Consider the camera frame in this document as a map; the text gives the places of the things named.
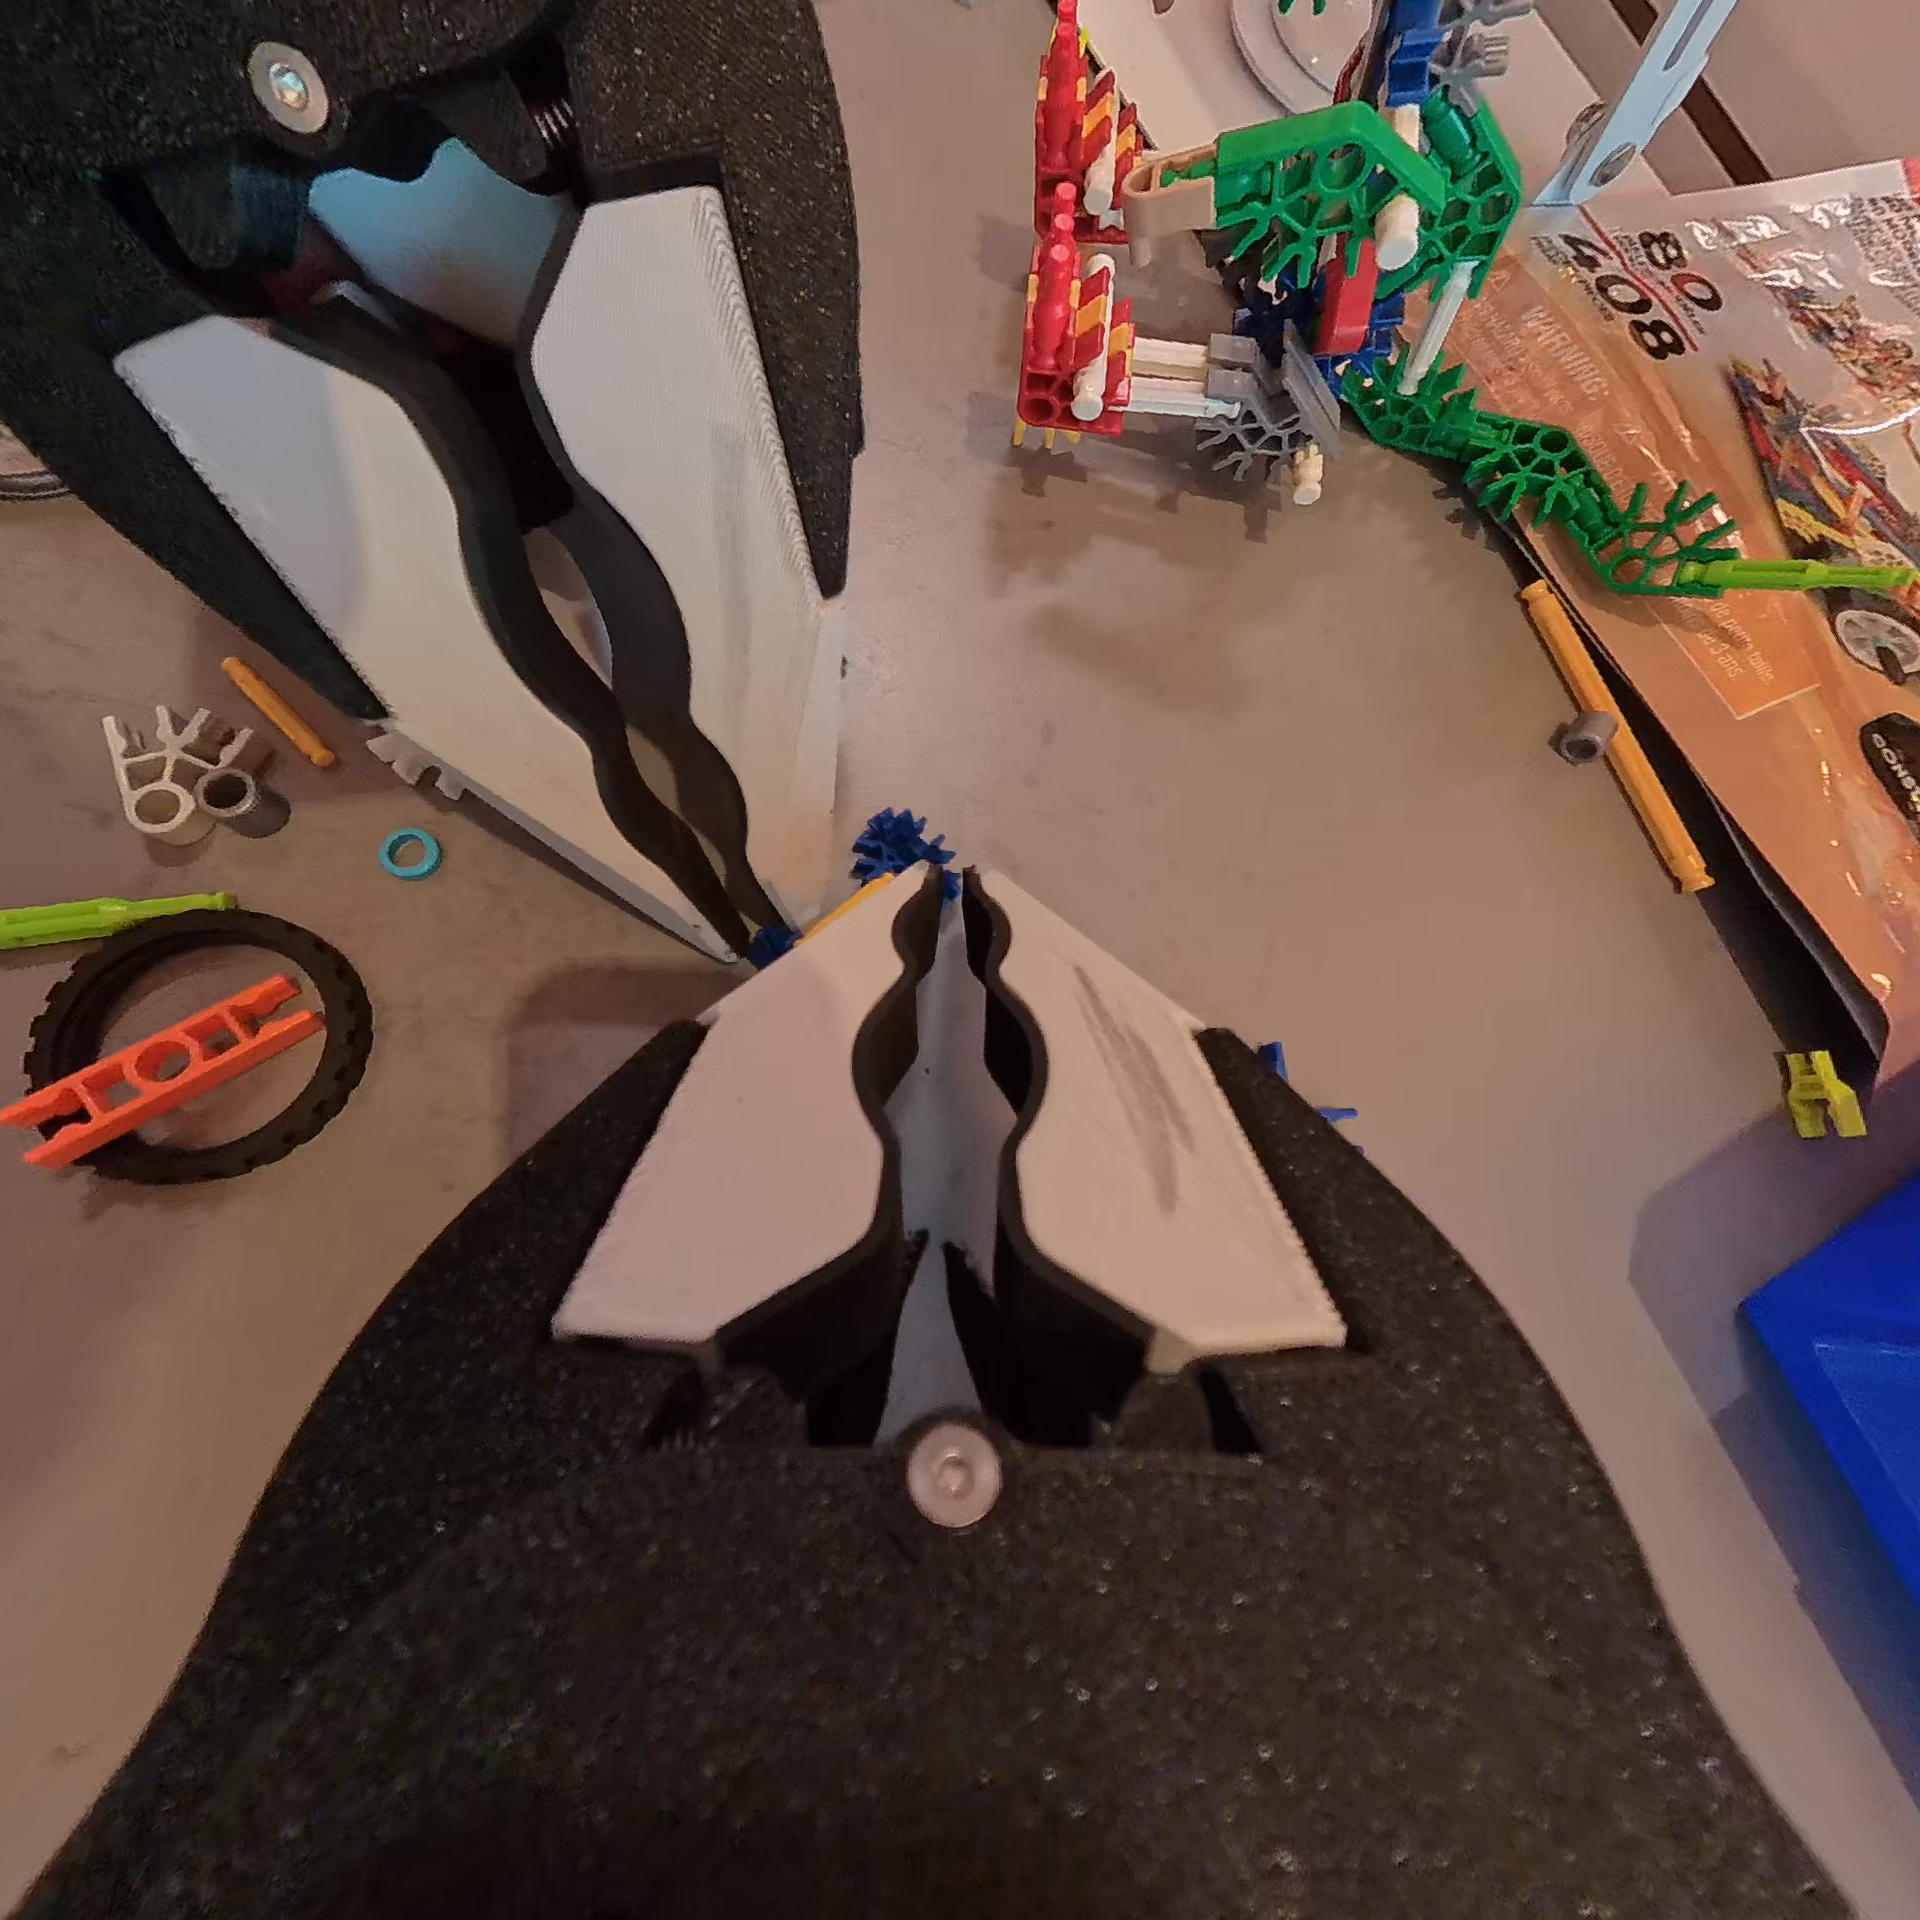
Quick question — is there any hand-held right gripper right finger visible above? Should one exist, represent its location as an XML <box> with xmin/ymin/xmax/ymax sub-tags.
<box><xmin>960</xmin><ymin>864</ymin><xmax>1347</xmax><ymax>1377</ymax></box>

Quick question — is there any orange toy connector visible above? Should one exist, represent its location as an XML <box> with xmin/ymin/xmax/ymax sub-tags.
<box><xmin>0</xmin><ymin>977</ymin><xmax>326</xmax><ymax>1172</ymax></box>

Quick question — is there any multicolour construction toy model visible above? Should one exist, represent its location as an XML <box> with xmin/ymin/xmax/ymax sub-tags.
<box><xmin>1013</xmin><ymin>0</ymin><xmax>1920</xmax><ymax>602</ymax></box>

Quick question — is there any long yellow toy rod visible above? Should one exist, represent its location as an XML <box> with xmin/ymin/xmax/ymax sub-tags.
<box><xmin>1518</xmin><ymin>583</ymin><xmax>1717</xmax><ymax>896</ymax></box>

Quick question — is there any blue plastic box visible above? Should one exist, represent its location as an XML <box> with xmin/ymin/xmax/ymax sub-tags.
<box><xmin>1737</xmin><ymin>1192</ymin><xmax>1920</xmax><ymax>1600</ymax></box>

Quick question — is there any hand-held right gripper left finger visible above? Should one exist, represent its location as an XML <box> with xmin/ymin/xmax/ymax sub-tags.
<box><xmin>550</xmin><ymin>862</ymin><xmax>950</xmax><ymax>1366</ymax></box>

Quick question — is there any light blue plastic strip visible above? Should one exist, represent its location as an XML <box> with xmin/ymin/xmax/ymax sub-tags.
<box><xmin>1529</xmin><ymin>0</ymin><xmax>1728</xmax><ymax>208</ymax></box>

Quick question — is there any long lime green toy rod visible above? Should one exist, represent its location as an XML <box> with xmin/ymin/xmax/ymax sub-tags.
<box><xmin>0</xmin><ymin>891</ymin><xmax>240</xmax><ymax>953</ymax></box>

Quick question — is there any lime green toy clip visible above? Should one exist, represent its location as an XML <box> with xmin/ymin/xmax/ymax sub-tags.
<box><xmin>1776</xmin><ymin>1049</ymin><xmax>1873</xmax><ymax>1138</ymax></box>

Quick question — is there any pale grey toy connector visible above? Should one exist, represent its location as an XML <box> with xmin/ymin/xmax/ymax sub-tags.
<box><xmin>102</xmin><ymin>705</ymin><xmax>226</xmax><ymax>834</ymax></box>

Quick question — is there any printed toy packaging bag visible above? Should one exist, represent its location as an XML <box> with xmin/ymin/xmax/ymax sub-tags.
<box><xmin>1477</xmin><ymin>151</ymin><xmax>1920</xmax><ymax>1059</ymax></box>

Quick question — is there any white round disc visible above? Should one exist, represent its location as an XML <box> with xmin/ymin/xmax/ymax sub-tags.
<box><xmin>1227</xmin><ymin>0</ymin><xmax>1373</xmax><ymax>97</ymax></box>

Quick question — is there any white snowflake toy connector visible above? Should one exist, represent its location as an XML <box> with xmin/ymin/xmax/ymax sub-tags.
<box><xmin>364</xmin><ymin>727</ymin><xmax>472</xmax><ymax>801</ymax></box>

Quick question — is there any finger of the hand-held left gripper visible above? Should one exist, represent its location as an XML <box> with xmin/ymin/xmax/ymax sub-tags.
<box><xmin>112</xmin><ymin>286</ymin><xmax>752</xmax><ymax>966</ymax></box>
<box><xmin>515</xmin><ymin>184</ymin><xmax>849</xmax><ymax>940</ymax></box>

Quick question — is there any short yellow toy rod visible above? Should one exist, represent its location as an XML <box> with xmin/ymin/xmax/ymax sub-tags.
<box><xmin>221</xmin><ymin>657</ymin><xmax>339</xmax><ymax>770</ymax></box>

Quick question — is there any black toy tyre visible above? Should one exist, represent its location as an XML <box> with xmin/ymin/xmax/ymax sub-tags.
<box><xmin>24</xmin><ymin>908</ymin><xmax>377</xmax><ymax>1186</ymax></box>

